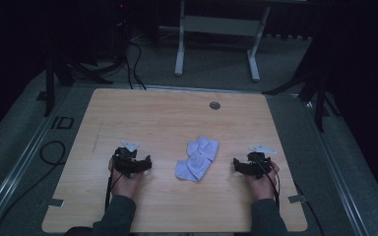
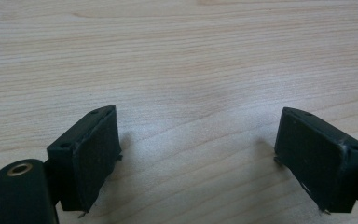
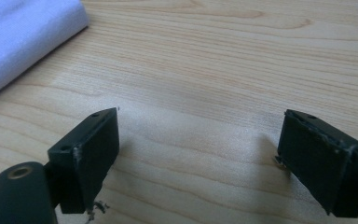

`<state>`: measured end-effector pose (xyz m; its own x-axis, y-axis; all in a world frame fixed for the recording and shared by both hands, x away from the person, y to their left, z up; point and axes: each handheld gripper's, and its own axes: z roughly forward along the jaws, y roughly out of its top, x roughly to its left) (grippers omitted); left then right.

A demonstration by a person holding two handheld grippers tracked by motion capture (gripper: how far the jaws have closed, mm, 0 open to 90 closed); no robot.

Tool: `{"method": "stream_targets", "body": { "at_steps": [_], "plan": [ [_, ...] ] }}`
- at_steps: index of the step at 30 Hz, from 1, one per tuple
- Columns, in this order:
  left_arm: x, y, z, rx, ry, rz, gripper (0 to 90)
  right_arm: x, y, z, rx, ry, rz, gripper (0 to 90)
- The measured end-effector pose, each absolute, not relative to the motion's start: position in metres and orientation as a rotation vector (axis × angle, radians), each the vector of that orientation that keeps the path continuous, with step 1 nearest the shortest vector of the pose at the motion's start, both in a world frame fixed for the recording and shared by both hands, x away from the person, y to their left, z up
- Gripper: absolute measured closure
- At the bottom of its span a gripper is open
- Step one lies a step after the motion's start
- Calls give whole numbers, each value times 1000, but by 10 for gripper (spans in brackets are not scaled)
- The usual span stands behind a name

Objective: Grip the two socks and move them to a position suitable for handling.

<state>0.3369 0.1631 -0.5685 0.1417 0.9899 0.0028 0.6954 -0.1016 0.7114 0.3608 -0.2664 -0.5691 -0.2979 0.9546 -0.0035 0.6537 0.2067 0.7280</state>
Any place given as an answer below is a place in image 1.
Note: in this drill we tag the person's right hand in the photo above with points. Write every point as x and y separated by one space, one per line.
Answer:
263 187

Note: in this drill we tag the white cloth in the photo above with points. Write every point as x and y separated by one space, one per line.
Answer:
197 160

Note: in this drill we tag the grey table grommet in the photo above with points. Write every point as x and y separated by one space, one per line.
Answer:
214 105

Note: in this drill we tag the person's left hand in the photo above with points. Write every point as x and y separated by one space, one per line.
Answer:
126 185

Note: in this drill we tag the wooden table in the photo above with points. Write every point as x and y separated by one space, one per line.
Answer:
164 118

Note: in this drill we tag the white desk frame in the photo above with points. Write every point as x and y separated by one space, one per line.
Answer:
221 26

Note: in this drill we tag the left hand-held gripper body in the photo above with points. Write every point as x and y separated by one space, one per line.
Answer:
124 162

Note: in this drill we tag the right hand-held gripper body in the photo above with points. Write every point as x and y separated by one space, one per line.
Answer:
258 165

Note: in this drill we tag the grey tape piece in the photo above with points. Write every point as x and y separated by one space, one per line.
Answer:
297 198
56 203

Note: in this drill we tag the metal floor rail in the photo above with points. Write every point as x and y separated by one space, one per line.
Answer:
16 167
338 177

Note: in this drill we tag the black stand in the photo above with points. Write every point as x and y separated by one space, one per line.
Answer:
50 85
318 98

